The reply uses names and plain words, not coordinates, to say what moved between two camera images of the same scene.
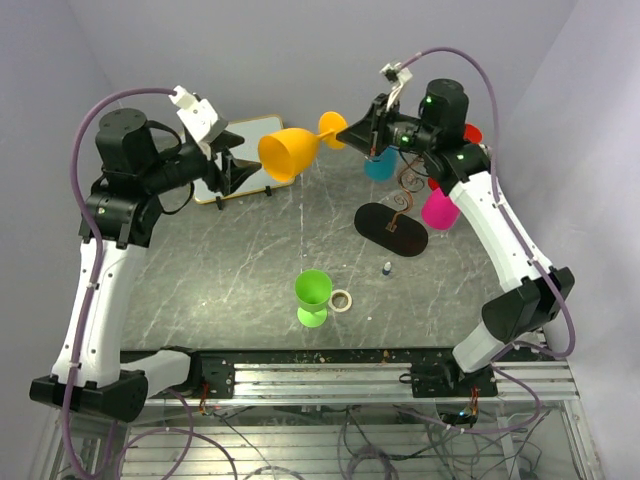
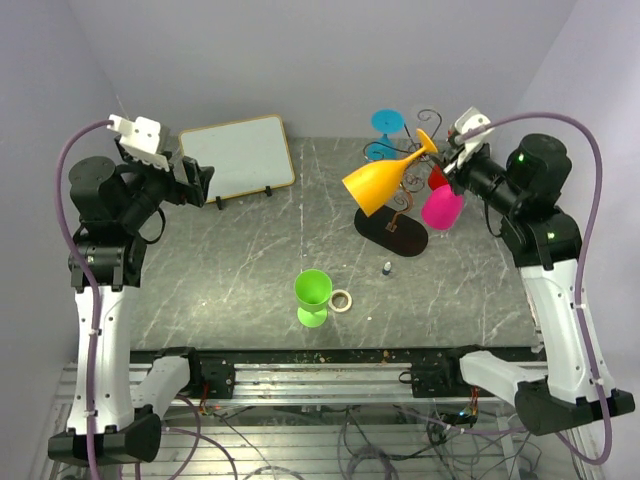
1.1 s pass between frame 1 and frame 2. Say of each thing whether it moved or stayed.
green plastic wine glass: stayed
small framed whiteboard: stayed
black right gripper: moved
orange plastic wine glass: moved
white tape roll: stayed
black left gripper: moved
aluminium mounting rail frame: stayed
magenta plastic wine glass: stayed
